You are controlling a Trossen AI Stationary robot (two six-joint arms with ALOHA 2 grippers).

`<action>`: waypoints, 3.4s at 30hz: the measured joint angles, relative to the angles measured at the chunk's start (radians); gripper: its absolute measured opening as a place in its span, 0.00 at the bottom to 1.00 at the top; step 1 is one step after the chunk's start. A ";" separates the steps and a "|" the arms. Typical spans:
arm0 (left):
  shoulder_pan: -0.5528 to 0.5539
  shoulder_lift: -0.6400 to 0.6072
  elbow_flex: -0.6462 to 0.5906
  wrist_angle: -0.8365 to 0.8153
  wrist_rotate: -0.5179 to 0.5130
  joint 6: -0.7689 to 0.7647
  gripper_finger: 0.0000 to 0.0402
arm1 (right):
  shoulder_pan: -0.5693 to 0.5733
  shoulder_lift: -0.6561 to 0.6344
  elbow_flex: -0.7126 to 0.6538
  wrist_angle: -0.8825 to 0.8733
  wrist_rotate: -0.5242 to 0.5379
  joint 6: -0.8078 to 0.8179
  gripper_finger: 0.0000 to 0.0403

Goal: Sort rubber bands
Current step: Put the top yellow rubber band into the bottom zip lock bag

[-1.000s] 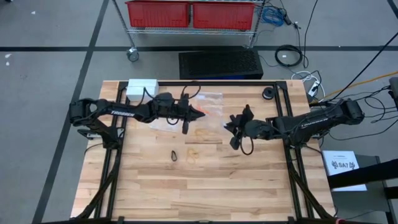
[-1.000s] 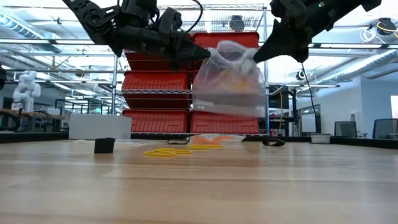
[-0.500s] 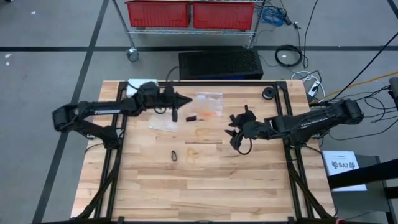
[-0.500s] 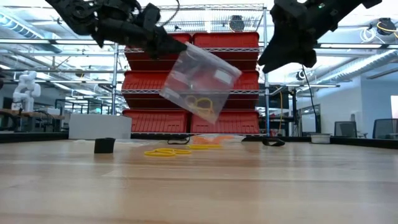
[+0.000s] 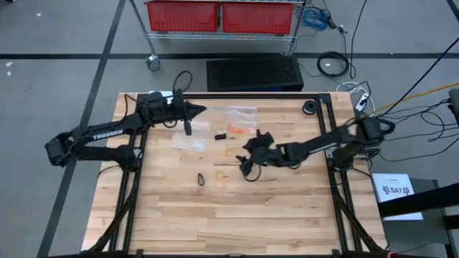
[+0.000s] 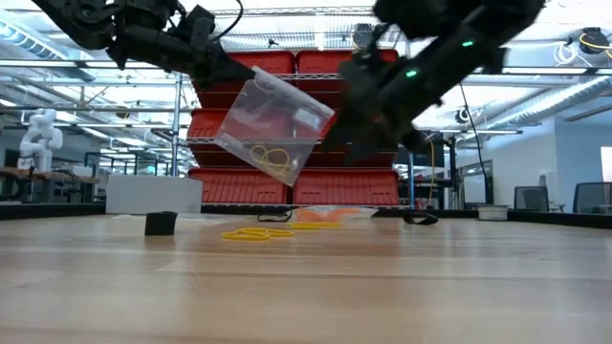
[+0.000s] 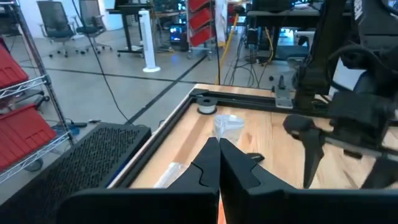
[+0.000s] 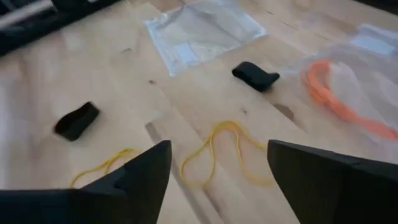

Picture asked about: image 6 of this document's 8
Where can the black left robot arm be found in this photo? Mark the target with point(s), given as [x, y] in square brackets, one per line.
[81, 19]

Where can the grey office chair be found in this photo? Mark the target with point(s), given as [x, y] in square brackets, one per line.
[531, 198]
[593, 198]

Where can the white cardboard box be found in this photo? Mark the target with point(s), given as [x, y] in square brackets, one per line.
[153, 196]

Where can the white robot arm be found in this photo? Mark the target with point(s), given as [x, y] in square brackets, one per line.
[40, 138]

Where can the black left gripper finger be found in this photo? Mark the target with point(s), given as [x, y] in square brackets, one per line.
[225, 67]

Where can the black monitor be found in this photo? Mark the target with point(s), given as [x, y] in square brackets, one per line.
[430, 155]

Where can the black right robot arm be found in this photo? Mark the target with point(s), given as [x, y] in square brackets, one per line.
[478, 24]

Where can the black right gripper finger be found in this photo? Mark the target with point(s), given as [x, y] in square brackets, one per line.
[382, 141]
[351, 131]

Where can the orange rubber band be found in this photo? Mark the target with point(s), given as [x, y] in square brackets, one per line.
[346, 210]
[330, 217]
[315, 216]

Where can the round grey ceiling device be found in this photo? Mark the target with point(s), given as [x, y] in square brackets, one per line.
[362, 36]

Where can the black tape roll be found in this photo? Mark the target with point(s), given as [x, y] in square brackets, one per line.
[492, 213]

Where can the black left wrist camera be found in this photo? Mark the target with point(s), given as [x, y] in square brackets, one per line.
[200, 26]

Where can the silver ventilation duct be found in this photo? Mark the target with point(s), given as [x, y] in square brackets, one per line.
[28, 43]
[550, 102]

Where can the wooden workbench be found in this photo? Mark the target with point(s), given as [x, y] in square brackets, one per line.
[48, 174]

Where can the black aluminium table frame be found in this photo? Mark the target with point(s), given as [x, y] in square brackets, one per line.
[48, 210]

